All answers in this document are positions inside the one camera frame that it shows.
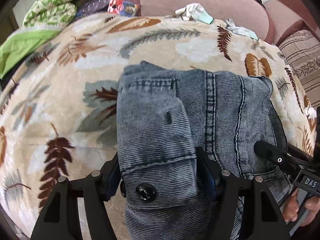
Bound grey denim pants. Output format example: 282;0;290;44
117;61;290;239

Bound person right hand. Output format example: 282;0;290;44
282;188;320;228

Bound crumpled white tissue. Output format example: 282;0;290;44
304;105;317;120

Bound leaf pattern bed blanket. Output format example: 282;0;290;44
1;13;316;239

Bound striped floral cushion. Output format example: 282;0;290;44
279;29;319;108

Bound white glove left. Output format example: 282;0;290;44
175;3;214;24

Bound small black object on sofa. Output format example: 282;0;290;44
255;0;266;9

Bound colourful small packet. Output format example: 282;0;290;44
107;0;139;17

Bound green patterned quilt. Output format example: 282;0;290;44
1;0;78;78

